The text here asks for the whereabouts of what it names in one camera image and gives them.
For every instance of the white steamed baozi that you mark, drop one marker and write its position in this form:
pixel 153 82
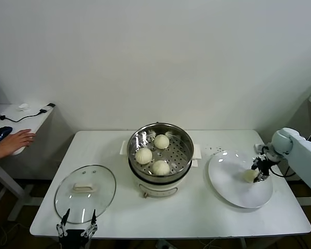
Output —
pixel 161 141
pixel 160 167
pixel 143 156
pixel 249 176

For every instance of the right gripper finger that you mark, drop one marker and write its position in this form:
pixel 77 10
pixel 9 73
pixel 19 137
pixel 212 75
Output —
pixel 256 164
pixel 261 177

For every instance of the person bare hand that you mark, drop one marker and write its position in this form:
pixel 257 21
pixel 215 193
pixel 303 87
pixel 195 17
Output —
pixel 16 141

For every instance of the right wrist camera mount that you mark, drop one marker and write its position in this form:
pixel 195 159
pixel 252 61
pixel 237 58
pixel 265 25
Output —
pixel 257 148

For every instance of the black computer mouse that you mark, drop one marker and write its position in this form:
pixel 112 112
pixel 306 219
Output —
pixel 1 132

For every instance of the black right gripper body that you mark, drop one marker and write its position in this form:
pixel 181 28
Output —
pixel 264 166

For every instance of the perforated steel steamer basket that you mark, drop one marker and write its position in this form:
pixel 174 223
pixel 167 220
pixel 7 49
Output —
pixel 178 158

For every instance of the crumpled white tissue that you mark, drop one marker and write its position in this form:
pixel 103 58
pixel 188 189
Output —
pixel 23 106

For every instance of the white table leg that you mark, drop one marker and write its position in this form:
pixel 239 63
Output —
pixel 243 243

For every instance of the white side desk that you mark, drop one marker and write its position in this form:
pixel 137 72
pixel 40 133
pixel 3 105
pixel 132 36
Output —
pixel 13 111

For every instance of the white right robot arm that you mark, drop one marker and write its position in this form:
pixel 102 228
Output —
pixel 300 150

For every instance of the white round plate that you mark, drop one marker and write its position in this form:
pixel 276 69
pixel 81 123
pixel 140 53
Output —
pixel 228 181

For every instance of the white electric cooking pot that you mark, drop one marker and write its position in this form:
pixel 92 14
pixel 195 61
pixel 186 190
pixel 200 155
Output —
pixel 158 188

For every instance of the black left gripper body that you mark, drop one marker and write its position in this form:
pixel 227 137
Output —
pixel 73 238

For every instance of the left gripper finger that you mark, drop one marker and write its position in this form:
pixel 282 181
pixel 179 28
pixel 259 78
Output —
pixel 92 227
pixel 62 227

